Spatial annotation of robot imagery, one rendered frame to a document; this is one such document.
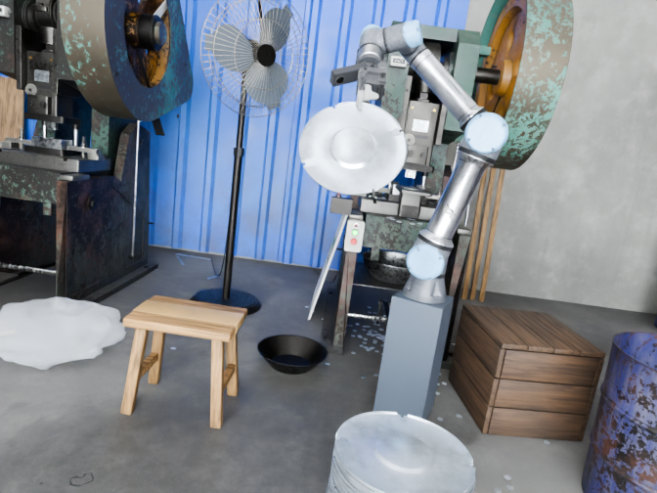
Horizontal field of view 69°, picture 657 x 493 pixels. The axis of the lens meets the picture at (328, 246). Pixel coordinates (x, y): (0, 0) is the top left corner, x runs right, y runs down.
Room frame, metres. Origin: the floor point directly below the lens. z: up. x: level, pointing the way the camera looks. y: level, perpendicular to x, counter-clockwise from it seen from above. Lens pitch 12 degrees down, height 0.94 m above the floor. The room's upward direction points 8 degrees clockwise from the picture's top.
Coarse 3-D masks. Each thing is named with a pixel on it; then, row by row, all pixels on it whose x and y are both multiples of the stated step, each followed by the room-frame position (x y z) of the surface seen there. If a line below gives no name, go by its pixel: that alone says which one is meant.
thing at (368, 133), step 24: (312, 120) 1.37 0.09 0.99; (336, 120) 1.37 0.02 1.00; (360, 120) 1.37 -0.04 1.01; (384, 120) 1.37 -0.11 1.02; (312, 144) 1.33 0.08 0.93; (336, 144) 1.32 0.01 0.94; (360, 144) 1.32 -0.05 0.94; (384, 144) 1.33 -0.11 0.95; (312, 168) 1.29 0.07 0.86; (336, 168) 1.29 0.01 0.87; (360, 168) 1.29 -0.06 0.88; (384, 168) 1.29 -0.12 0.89; (336, 192) 1.24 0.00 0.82; (360, 192) 1.25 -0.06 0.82
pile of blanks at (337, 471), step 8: (336, 456) 0.86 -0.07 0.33; (336, 464) 0.86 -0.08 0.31; (336, 472) 0.84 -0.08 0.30; (344, 472) 0.82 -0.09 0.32; (328, 480) 0.89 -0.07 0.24; (336, 480) 0.84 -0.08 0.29; (344, 480) 0.81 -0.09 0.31; (352, 480) 0.80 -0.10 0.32; (328, 488) 0.87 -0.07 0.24; (336, 488) 0.85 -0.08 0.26; (344, 488) 0.81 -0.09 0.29; (352, 488) 0.80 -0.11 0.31; (360, 488) 0.78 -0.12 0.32; (368, 488) 0.77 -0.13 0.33; (472, 488) 0.83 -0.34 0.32
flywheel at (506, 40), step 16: (512, 0) 2.37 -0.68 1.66; (512, 16) 2.42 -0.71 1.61; (496, 32) 2.55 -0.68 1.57; (512, 32) 2.42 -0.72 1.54; (496, 48) 2.60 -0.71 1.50; (512, 48) 2.35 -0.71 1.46; (496, 64) 2.57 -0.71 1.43; (512, 64) 2.30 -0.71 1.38; (512, 80) 2.25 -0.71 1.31; (480, 96) 2.66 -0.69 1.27; (496, 96) 2.46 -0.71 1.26; (496, 112) 2.41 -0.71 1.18
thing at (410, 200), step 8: (400, 192) 2.08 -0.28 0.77; (408, 192) 2.07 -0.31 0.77; (416, 192) 2.07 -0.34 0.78; (424, 192) 2.12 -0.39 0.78; (400, 200) 2.20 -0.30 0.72; (408, 200) 2.19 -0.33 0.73; (416, 200) 2.19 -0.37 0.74; (400, 208) 2.19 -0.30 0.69; (408, 208) 2.19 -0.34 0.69; (416, 208) 2.19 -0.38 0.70; (408, 216) 2.19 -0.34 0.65; (416, 216) 2.19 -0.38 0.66
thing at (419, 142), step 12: (408, 108) 2.29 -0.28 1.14; (420, 108) 2.28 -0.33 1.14; (432, 108) 2.28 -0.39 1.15; (408, 120) 2.28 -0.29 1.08; (420, 120) 2.28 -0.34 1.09; (432, 120) 2.28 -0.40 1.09; (408, 132) 2.28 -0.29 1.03; (420, 132) 2.28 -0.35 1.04; (432, 132) 2.28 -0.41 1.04; (408, 144) 2.27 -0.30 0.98; (420, 144) 2.28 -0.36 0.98; (432, 144) 2.28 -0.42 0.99; (408, 156) 2.25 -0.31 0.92; (420, 156) 2.25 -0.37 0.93
